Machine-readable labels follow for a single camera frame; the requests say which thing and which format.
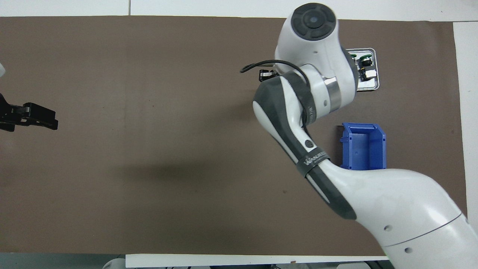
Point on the blue plastic storage bin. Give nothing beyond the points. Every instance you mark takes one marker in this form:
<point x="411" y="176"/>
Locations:
<point x="364" y="149"/>

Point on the brown paper table mat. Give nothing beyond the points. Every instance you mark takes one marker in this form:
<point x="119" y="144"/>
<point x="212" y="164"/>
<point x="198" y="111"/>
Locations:
<point x="149" y="186"/>

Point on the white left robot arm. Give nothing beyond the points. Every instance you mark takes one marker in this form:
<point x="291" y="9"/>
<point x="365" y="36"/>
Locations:
<point x="1" y="70"/>

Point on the green push button switch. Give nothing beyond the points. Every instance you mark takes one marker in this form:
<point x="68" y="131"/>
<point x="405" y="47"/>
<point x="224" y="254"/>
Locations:
<point x="353" y="56"/>
<point x="368" y="73"/>

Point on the white round stand base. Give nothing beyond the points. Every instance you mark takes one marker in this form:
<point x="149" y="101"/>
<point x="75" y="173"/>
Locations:
<point x="114" y="264"/>

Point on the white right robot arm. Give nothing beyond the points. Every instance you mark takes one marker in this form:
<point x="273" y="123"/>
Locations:
<point x="392" y="201"/>

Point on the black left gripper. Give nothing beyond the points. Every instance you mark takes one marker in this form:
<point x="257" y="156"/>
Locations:
<point x="11" y="114"/>

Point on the silver metal tray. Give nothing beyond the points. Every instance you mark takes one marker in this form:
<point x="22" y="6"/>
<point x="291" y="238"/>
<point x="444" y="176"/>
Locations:
<point x="369" y="86"/>

